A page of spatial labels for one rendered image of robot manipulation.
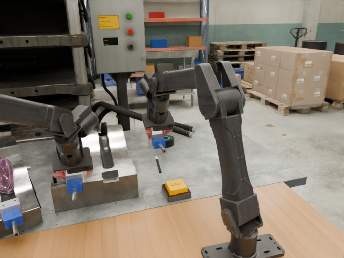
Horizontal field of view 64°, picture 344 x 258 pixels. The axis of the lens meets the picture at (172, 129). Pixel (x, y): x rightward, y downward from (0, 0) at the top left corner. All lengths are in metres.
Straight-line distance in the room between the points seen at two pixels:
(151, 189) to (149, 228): 0.19
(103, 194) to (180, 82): 0.43
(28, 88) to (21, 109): 1.01
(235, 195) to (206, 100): 0.23
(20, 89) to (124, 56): 0.58
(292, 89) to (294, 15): 4.46
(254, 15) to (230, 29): 0.73
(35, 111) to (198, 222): 0.53
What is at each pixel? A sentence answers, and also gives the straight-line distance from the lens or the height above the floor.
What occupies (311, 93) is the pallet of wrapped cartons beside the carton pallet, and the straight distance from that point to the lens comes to 4.69.
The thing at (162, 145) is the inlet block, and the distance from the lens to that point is 0.98.
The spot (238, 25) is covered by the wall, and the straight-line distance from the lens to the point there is 8.01.
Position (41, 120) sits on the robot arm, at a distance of 0.66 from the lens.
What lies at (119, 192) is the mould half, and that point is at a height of 0.83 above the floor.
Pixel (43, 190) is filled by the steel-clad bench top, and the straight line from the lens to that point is 1.08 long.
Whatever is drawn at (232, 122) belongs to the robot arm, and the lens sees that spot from 0.63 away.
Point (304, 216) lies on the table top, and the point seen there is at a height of 0.80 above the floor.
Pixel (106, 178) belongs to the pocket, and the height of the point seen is 0.86.
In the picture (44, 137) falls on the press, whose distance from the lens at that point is 1.60.
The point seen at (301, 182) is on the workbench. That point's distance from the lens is 1.15.
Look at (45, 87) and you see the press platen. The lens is 1.63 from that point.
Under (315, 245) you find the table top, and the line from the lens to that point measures 0.85.
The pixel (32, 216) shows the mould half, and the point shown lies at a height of 0.83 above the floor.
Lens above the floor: 1.34
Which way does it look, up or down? 21 degrees down
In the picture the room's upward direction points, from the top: 1 degrees counter-clockwise
